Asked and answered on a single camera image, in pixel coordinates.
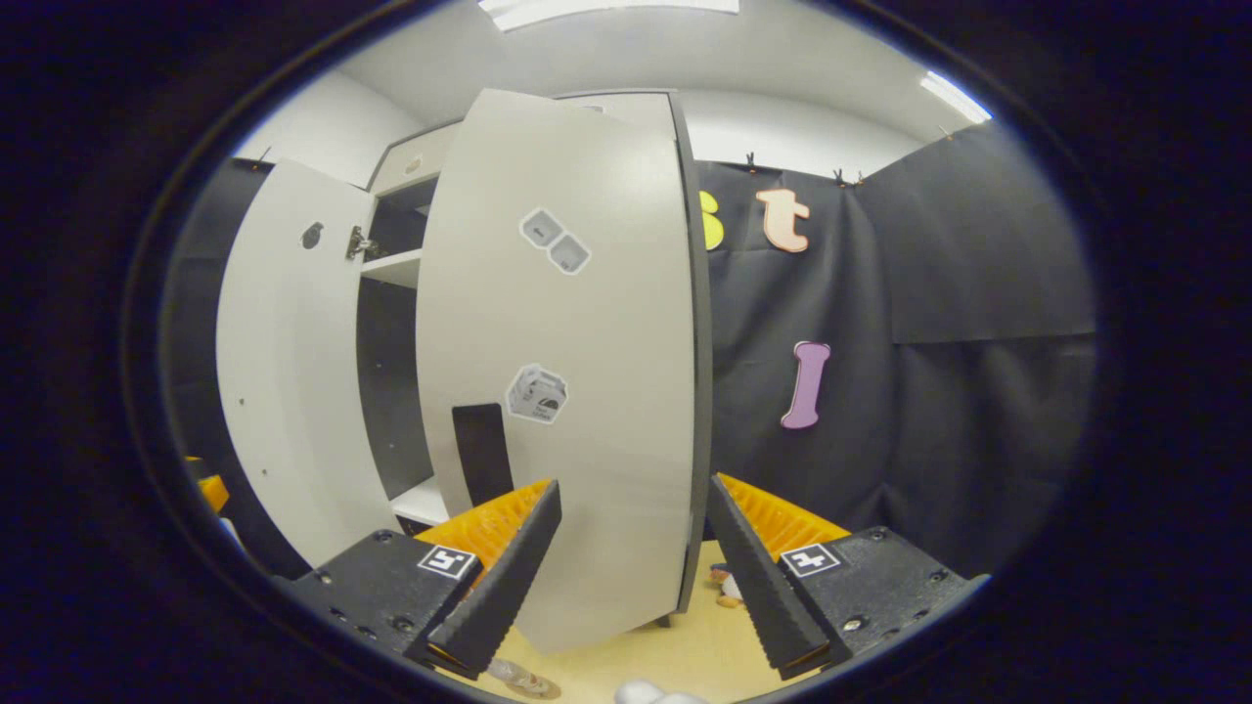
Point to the penguin plush toy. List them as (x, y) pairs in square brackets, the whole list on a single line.
[(729, 587)]

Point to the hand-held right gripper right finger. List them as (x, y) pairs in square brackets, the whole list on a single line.
[(758, 587)]

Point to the grey cabinet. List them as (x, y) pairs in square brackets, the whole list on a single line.
[(391, 391)]

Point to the metal door hinge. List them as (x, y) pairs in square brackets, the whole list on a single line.
[(357, 242)]

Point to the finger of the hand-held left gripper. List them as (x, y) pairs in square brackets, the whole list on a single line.
[(213, 494)]

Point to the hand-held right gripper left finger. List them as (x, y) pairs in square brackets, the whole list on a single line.
[(499, 587)]

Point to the grey cabinet drawer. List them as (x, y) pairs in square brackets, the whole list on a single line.
[(416, 161)]

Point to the ceiling light panel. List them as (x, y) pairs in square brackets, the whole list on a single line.
[(954, 96), (606, 10)]

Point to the black backdrop cloth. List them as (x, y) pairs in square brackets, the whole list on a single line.
[(959, 391)]

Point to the grey cabinet door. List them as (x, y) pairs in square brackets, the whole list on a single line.
[(293, 391), (606, 342)]

